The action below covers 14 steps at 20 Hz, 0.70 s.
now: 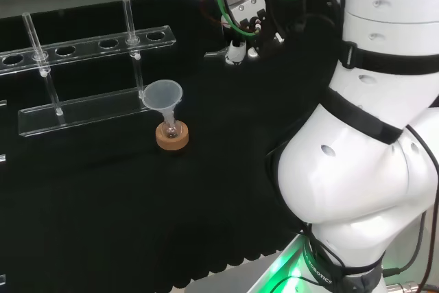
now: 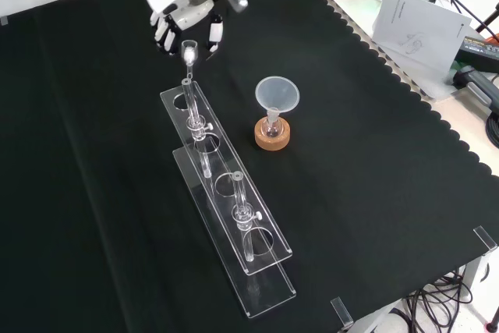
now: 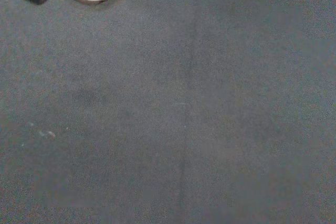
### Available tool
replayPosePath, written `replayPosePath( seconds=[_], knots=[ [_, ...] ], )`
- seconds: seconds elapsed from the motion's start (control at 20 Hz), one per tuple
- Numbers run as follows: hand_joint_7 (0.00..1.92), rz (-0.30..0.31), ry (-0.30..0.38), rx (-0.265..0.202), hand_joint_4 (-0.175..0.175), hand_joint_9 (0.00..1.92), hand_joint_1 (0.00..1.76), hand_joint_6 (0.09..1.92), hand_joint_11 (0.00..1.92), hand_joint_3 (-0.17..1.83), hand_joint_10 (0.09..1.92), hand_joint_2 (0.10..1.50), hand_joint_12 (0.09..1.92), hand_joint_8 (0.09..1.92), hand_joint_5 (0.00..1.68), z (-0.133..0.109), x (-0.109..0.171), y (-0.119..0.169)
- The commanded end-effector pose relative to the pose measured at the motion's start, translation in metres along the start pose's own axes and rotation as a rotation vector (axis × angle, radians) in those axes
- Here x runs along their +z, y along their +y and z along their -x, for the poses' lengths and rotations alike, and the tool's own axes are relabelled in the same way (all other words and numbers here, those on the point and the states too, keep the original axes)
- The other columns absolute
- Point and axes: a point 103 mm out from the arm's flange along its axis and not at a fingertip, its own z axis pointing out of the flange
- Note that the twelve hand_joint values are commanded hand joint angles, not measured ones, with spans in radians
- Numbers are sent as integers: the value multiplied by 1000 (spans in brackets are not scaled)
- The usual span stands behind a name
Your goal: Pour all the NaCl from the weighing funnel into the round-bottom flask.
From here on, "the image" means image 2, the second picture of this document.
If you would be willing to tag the clear acrylic funnel stand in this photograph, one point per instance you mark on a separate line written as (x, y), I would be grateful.
(230, 177)

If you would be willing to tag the small round-bottom glass flask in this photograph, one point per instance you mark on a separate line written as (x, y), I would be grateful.
(271, 127)

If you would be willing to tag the black grey plug connector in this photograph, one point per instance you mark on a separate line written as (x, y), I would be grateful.
(477, 83)

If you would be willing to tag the black tripod leg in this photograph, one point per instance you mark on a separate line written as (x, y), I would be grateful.
(487, 21)

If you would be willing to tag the black power adapter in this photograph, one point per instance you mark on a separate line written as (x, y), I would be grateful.
(479, 50)

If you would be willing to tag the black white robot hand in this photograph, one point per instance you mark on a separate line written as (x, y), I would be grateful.
(187, 13)

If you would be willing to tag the translucent plastic funnel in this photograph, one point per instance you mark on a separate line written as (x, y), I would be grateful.
(277, 93)

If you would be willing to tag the white paper booklet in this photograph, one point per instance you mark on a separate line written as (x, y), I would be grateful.
(421, 29)

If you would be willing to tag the pale board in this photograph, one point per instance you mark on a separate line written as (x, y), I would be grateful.
(352, 1)

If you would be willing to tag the clear acrylic edge clamp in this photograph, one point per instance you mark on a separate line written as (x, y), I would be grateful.
(485, 237)
(342, 311)

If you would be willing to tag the black table cloth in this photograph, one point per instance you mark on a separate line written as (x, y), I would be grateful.
(351, 192)

